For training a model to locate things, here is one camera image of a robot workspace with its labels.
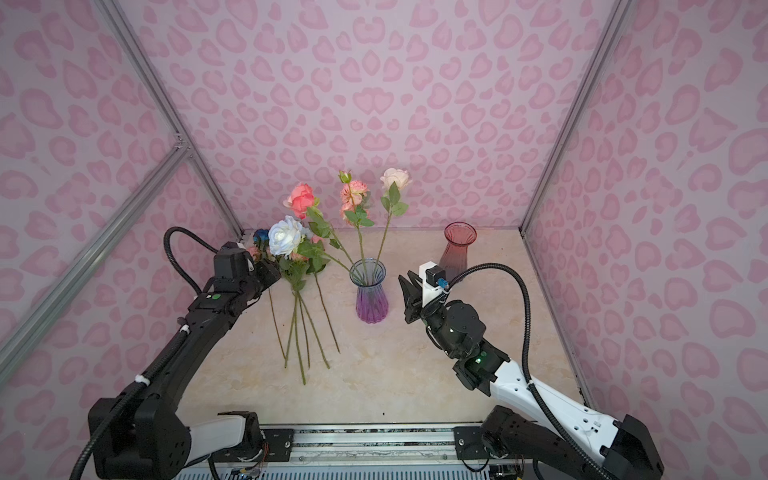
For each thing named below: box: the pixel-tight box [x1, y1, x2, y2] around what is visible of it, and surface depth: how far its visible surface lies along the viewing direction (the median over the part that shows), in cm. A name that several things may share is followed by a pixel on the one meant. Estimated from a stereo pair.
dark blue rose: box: [253, 229, 269, 249], surface depth 111 cm
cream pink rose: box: [376, 168, 412, 262], surface depth 78 cm
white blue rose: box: [268, 216, 341, 354], surface depth 62 cm
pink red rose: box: [283, 183, 361, 269], surface depth 70 cm
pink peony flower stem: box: [338, 171, 375, 265], surface depth 77 cm
